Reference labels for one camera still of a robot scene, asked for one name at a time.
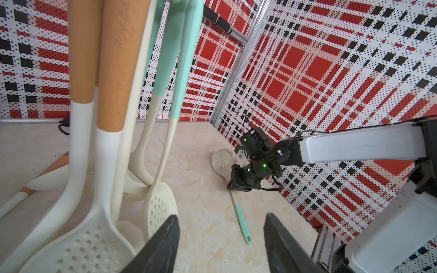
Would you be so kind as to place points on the small black alarm clock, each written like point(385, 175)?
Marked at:
point(64, 123)

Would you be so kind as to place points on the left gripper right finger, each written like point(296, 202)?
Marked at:
point(284, 253)

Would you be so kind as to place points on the slotted spoon wooden handle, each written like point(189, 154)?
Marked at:
point(52, 178)

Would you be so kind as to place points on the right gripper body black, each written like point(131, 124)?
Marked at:
point(243, 179)

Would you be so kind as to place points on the cream utensil rack stand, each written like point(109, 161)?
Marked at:
point(129, 231)

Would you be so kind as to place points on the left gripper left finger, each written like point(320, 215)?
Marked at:
point(159, 254)

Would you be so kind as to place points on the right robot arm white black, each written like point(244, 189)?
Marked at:
point(406, 224)

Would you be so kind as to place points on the cream skimmer green handle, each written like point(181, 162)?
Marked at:
point(222, 162)
point(172, 36)
point(160, 201)

